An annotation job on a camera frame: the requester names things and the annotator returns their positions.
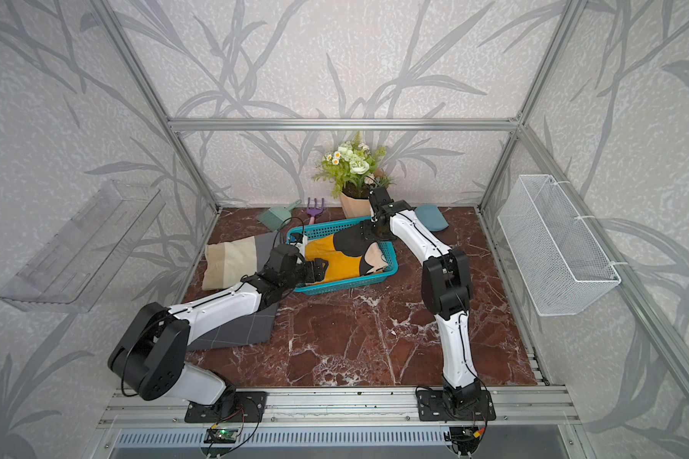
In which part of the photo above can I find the teal plastic basket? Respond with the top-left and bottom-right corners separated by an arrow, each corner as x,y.
286,217 -> 398,296

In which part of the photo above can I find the orange cartoon pillowcase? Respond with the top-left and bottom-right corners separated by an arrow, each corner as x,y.
304,226 -> 389,283

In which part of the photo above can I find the dark grey checked pillowcase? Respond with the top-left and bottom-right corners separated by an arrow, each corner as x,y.
188,303 -> 279,352

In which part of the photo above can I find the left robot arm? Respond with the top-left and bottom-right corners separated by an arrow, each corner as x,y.
107,244 -> 328,407

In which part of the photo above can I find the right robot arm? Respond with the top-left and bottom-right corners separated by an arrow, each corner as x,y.
364,187 -> 482,403

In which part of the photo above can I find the beige and grey pillowcase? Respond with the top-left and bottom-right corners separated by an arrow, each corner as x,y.
202,233 -> 276,291

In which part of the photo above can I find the blue toy scoop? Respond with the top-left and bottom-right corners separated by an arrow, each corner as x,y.
415,204 -> 449,233

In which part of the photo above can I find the potted artificial flower plant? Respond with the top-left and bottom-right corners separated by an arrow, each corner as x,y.
313,133 -> 392,218

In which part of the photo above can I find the green toy dustpan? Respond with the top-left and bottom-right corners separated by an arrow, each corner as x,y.
256,200 -> 302,231

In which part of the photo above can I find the purple toy rake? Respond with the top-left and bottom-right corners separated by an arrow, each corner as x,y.
305,198 -> 325,225

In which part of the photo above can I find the left controller board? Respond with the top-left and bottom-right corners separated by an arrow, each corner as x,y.
203,426 -> 242,446

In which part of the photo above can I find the controller board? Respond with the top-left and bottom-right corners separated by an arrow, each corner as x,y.
444,426 -> 485,447
203,426 -> 242,446

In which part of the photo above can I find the right controller board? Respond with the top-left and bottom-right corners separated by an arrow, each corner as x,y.
444,426 -> 485,447

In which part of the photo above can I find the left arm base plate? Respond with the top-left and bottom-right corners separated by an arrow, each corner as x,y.
184,390 -> 268,424

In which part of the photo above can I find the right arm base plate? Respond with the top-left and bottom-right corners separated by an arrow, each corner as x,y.
415,382 -> 497,422

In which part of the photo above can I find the white wire wall basket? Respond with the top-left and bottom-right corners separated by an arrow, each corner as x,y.
498,174 -> 621,317

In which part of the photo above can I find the clear acrylic wall shelf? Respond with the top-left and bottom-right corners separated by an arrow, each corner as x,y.
0,180 -> 166,313

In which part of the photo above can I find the aluminium front rail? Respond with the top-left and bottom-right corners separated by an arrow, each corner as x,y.
98,386 -> 580,428

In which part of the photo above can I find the aluminium cage frame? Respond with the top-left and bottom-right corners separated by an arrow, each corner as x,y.
90,1 -> 689,403

